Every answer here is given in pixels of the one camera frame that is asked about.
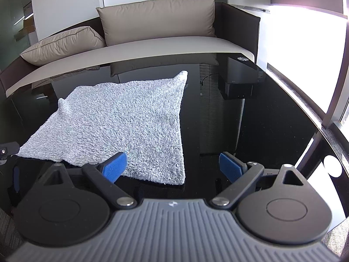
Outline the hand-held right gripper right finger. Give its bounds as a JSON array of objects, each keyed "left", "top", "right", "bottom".
[{"left": 209, "top": 151, "right": 307, "bottom": 210}]

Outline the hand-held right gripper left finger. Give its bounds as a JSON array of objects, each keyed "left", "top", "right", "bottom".
[{"left": 41, "top": 151, "right": 138, "bottom": 210}]

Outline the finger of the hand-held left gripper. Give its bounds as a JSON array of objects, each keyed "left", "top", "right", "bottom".
[{"left": 0, "top": 142, "right": 20, "bottom": 160}]

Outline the grey fluffy towel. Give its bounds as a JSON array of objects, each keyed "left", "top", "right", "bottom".
[{"left": 17, "top": 70, "right": 188, "bottom": 185}]

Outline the small beige cushion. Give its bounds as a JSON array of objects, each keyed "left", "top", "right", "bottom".
[{"left": 20, "top": 26, "right": 106, "bottom": 66}]

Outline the dark brown sofa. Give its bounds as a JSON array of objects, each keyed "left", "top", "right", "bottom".
[{"left": 0, "top": 1, "right": 261, "bottom": 97}]

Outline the bright window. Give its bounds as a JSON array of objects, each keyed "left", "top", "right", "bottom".
[{"left": 258, "top": 3, "right": 349, "bottom": 129}]

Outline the large beige cushion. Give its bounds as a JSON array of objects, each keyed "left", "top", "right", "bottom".
[{"left": 96, "top": 0, "right": 218, "bottom": 47}]

